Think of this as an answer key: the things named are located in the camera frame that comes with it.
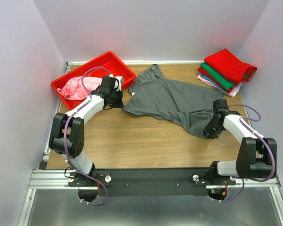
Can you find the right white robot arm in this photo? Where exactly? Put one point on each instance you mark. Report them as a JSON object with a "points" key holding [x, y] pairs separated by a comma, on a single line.
{"points": [[257, 155]]}

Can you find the aluminium front frame rail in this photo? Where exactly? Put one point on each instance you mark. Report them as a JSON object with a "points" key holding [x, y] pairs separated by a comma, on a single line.
{"points": [[58, 179]]}

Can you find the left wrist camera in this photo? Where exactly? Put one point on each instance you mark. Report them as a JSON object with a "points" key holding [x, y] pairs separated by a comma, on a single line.
{"points": [[118, 80]]}

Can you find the folded blue t-shirt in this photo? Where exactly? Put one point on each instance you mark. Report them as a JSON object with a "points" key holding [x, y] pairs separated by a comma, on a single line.
{"points": [[206, 79]]}

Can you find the folded red t-shirt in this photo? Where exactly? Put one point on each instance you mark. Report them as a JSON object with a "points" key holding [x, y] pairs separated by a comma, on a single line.
{"points": [[225, 56], [201, 70]]}

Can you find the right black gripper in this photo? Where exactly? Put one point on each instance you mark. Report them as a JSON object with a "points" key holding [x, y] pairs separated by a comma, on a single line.
{"points": [[212, 134]]}

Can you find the grey t-shirt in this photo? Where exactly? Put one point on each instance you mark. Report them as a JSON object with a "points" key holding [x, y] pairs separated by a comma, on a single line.
{"points": [[185, 104]]}

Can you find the folded pink t-shirt bottom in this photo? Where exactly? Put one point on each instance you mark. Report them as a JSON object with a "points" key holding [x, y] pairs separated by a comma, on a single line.
{"points": [[231, 93]]}

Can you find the folded red t-shirt lower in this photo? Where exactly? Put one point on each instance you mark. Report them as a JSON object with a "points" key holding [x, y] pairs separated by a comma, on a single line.
{"points": [[201, 70]]}

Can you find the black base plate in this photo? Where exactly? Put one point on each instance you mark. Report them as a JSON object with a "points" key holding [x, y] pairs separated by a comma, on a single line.
{"points": [[165, 189]]}

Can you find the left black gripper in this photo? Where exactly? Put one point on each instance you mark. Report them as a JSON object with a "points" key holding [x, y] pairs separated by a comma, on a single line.
{"points": [[120, 103]]}

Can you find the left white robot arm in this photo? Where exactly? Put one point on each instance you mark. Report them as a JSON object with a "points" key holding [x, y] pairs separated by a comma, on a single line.
{"points": [[67, 130]]}

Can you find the folded red t-shirt top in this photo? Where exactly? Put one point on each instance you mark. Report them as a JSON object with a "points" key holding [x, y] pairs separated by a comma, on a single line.
{"points": [[225, 56]]}

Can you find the folded green t-shirt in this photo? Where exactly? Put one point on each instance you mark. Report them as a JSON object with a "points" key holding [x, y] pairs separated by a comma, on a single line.
{"points": [[214, 76]]}

